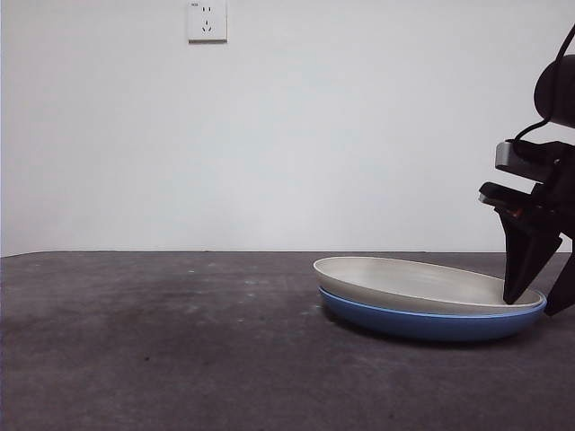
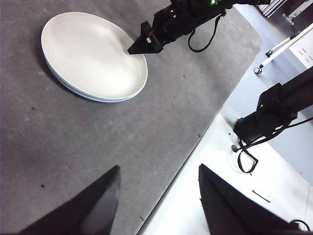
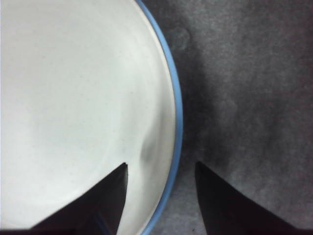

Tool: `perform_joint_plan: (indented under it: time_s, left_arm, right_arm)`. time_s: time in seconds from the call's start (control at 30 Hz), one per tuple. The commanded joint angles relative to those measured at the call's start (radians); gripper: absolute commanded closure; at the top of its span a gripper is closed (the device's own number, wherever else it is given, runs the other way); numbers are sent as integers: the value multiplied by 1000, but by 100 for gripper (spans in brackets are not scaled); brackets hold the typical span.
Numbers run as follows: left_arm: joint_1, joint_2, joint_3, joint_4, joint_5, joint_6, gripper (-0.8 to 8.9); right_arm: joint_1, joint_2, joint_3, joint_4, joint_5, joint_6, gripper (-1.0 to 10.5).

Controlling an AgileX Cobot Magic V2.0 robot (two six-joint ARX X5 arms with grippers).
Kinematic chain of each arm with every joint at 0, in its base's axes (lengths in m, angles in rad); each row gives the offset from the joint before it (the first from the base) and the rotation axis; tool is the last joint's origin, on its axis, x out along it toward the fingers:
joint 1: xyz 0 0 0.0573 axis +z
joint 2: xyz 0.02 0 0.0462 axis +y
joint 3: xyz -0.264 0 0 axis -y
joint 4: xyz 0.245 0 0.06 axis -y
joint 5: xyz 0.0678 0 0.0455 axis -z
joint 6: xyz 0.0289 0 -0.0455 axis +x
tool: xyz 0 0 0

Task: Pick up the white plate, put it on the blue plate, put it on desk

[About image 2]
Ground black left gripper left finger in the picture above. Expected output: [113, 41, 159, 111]
[19, 165, 122, 235]

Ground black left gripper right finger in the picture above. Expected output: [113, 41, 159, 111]
[198, 163, 304, 235]

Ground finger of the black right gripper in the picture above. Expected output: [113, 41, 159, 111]
[127, 34, 164, 55]

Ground white round plate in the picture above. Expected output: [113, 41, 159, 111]
[41, 11, 149, 101]

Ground blue round plate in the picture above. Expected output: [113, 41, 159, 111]
[43, 56, 145, 103]

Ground white tripod stand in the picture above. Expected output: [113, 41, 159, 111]
[253, 23, 313, 74]

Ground dark background furniture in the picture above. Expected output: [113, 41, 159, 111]
[254, 0, 313, 35]

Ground white panel with marks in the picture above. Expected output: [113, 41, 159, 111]
[289, 36, 313, 70]

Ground small black cable tie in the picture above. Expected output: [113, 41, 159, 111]
[251, 189, 271, 203]

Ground looped black right arm cable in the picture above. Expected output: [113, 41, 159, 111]
[187, 16, 220, 53]

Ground black right arm base cable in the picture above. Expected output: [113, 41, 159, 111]
[237, 117, 313, 174]

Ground thin black cable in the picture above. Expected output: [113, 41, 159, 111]
[290, 219, 311, 232]

